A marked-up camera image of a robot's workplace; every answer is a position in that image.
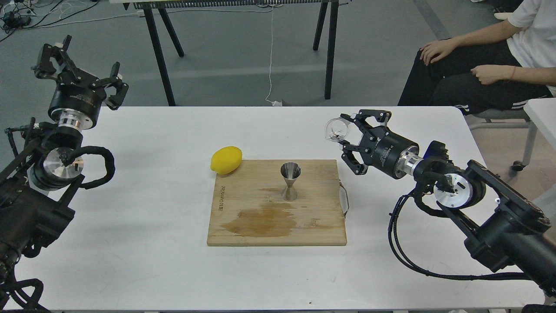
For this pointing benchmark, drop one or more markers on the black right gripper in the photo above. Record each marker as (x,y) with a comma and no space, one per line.
(385,150)

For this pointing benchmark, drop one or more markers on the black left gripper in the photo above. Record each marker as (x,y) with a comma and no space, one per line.
(54,63)

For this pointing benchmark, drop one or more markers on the clear glass cup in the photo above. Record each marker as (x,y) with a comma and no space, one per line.
(337,129)

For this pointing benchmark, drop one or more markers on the steel double jigger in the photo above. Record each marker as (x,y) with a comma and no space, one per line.
(290,171)

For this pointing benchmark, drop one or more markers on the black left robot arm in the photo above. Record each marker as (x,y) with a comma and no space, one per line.
(50,166)

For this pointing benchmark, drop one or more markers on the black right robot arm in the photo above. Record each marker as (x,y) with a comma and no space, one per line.
(504,232)

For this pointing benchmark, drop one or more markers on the person right hand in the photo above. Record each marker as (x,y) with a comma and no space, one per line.
(437,50)

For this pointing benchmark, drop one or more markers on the person left hand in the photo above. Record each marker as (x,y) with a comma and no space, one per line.
(489,74)

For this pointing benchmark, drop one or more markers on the wooden cutting board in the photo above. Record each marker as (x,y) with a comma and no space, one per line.
(248,209)

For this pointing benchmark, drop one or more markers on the yellow lemon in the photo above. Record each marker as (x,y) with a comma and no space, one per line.
(226,160)

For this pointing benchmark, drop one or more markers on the seated person white shirt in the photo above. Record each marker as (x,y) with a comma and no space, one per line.
(526,39)

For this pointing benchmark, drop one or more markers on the white side table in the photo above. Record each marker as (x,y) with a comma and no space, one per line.
(539,115)

